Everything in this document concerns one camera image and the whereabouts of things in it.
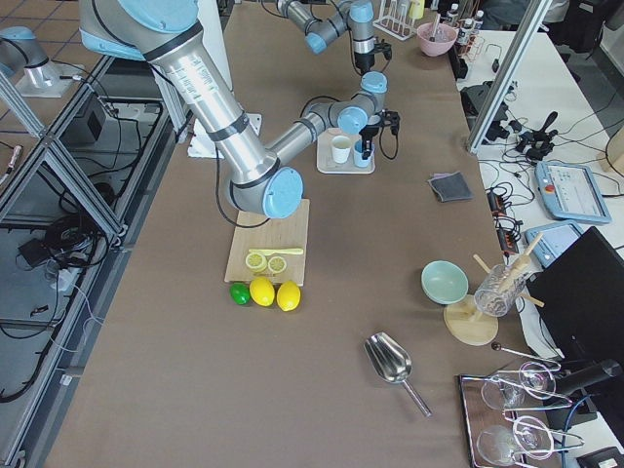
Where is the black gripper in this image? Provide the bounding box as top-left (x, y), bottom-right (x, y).
top-left (359, 110), bottom-right (401, 160)
top-left (353, 39), bottom-right (393, 74)

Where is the blue cup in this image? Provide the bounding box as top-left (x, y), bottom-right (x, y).
top-left (353, 140), bottom-right (374, 169)

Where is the cream yellow cup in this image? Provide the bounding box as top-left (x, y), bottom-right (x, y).
top-left (331, 135), bottom-right (352, 165)

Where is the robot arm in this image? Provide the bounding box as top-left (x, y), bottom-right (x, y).
top-left (79, 1), bottom-right (388, 218)
top-left (277, 1), bottom-right (393, 75)

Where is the cream rabbit tray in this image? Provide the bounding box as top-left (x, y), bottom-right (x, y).
top-left (316, 131), bottom-right (375, 175)

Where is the wine glass rack tray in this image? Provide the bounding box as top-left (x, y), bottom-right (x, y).
top-left (457, 361), bottom-right (585, 467)

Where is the metal tube in bowl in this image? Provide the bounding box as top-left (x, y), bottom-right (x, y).
top-left (428, 14), bottom-right (441, 42)

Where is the yellow cup on rack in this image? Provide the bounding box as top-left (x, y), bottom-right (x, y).
top-left (409, 0), bottom-right (425, 20)

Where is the pink bowl with ice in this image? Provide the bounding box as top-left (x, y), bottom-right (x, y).
top-left (416, 22), bottom-right (458, 57)

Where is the grey folded cloth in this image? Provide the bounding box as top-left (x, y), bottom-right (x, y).
top-left (427, 172), bottom-right (474, 203)

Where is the wooden cutting board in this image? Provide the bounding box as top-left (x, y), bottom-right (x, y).
top-left (224, 199), bottom-right (310, 287)

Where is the yellow plastic knife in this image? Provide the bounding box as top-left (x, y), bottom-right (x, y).
top-left (248, 248), bottom-right (304, 255)

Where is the lemon half slice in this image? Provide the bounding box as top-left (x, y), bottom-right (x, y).
top-left (267, 255), bottom-right (288, 275)
top-left (245, 252), bottom-right (268, 273)

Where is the green bowl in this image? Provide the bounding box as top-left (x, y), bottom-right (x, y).
top-left (420, 260), bottom-right (469, 305)

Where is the whole yellow lemon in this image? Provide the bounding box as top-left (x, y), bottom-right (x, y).
top-left (249, 277), bottom-right (276, 307)
top-left (277, 281), bottom-right (301, 312)

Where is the green lime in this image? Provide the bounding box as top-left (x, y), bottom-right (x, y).
top-left (229, 283), bottom-right (252, 305)

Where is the clear glass on stand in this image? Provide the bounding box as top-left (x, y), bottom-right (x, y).
top-left (474, 264), bottom-right (526, 318)

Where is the blue teach pendant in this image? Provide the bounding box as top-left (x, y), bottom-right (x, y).
top-left (535, 161), bottom-right (612, 225)
top-left (525, 219), bottom-right (583, 268)

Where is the wooden cup tree stand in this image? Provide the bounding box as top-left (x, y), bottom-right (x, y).
top-left (444, 233), bottom-right (545, 346)

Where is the metal scoop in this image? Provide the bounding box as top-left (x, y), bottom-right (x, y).
top-left (364, 331), bottom-right (432, 417)

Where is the white wire cup rack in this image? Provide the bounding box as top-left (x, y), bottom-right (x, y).
top-left (373, 0), bottom-right (418, 41)

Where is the aluminium frame post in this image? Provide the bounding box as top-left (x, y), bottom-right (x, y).
top-left (466, 0), bottom-right (551, 156)

